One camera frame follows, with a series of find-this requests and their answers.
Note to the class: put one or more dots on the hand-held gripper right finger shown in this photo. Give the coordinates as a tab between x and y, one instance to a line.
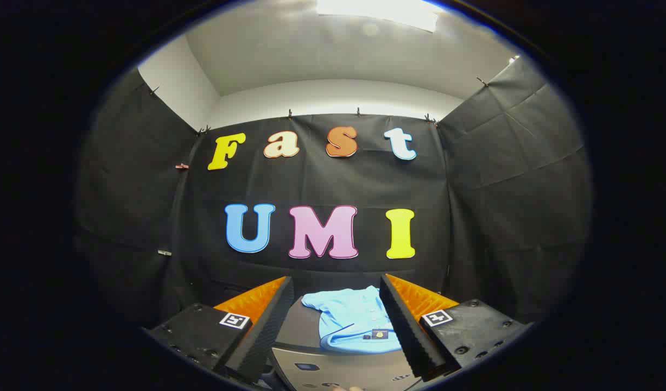
403	326

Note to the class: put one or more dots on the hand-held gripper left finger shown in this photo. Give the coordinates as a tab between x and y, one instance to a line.
270	326

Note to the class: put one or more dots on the light blue shirt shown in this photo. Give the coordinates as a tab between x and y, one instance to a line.
349	317

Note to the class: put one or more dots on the black backdrop cloth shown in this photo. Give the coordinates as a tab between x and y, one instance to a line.
338	184

